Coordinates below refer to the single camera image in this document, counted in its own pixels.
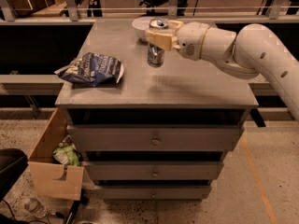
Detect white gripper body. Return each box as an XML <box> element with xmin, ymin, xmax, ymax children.
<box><xmin>177</xmin><ymin>22</ymin><xmax>210</xmax><ymax>61</ymax></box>

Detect redbull can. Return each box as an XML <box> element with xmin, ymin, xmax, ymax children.
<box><xmin>148</xmin><ymin>18</ymin><xmax>168</xmax><ymax>68</ymax></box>

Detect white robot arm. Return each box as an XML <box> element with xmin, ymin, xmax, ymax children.
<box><xmin>145</xmin><ymin>21</ymin><xmax>299</xmax><ymax>120</ymax></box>

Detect blue chip bag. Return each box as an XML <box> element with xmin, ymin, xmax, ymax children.
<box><xmin>54</xmin><ymin>52</ymin><xmax>124</xmax><ymax>87</ymax></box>

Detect green snack bag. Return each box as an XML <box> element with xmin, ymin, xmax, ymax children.
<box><xmin>52</xmin><ymin>144</ymin><xmax>80</xmax><ymax>166</ymax></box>

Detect white bowl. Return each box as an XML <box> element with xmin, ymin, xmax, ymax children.
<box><xmin>132</xmin><ymin>17</ymin><xmax>153</xmax><ymax>42</ymax></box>

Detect grey drawer cabinet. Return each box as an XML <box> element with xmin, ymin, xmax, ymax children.
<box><xmin>56</xmin><ymin>20</ymin><xmax>257</xmax><ymax>191</ymax></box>

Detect top grey drawer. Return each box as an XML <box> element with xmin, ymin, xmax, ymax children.
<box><xmin>67</xmin><ymin>125</ymin><xmax>244</xmax><ymax>151</ymax></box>

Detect grey drawer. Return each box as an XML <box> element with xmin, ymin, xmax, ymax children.
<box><xmin>83</xmin><ymin>161</ymin><xmax>223</xmax><ymax>180</ymax></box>
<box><xmin>95</xmin><ymin>185</ymin><xmax>211</xmax><ymax>200</ymax></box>
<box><xmin>67</xmin><ymin>125</ymin><xmax>244</xmax><ymax>151</ymax></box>

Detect middle grey drawer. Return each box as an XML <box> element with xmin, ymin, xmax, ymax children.
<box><xmin>83</xmin><ymin>161</ymin><xmax>223</xmax><ymax>180</ymax></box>

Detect metal railing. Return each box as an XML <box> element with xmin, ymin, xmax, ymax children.
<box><xmin>1</xmin><ymin>0</ymin><xmax>299</xmax><ymax>22</ymax></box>

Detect bottom grey drawer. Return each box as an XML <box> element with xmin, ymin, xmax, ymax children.
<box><xmin>95</xmin><ymin>185</ymin><xmax>211</xmax><ymax>200</ymax></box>

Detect cardboard box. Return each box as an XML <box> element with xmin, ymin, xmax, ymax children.
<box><xmin>28</xmin><ymin>109</ymin><xmax>84</xmax><ymax>201</ymax></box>

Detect black chair seat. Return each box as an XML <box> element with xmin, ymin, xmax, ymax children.
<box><xmin>0</xmin><ymin>148</ymin><xmax>28</xmax><ymax>201</ymax></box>

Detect clear plastic bottle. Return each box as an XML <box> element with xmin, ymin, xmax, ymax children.
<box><xmin>24</xmin><ymin>198</ymin><xmax>47</xmax><ymax>219</ymax></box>

